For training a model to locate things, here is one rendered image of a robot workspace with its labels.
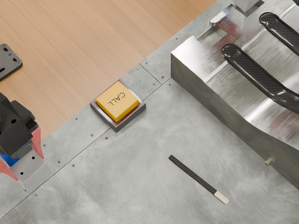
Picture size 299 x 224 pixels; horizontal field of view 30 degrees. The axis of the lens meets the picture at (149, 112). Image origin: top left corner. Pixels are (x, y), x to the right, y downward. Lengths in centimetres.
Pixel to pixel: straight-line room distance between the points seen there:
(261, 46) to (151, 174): 32
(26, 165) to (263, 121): 42
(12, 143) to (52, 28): 51
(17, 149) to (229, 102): 42
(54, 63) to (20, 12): 16
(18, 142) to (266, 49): 53
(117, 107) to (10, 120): 34
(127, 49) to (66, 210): 37
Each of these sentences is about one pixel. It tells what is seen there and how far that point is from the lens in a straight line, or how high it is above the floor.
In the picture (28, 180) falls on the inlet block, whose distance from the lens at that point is 92.
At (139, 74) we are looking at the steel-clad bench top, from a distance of 115.
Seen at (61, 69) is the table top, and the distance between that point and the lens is 118.
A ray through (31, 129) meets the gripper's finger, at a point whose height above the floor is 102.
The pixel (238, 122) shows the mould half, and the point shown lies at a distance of 105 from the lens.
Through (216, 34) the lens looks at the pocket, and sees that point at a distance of 113.
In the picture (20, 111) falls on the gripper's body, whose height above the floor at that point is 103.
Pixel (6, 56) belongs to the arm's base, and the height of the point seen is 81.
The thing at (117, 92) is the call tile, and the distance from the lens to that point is 109.
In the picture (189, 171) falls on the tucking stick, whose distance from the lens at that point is 105.
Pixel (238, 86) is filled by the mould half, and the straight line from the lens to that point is 105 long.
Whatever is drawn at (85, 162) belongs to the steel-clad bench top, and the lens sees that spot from 107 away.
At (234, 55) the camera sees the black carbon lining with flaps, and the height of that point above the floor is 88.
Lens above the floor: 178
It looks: 63 degrees down
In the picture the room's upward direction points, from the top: 4 degrees counter-clockwise
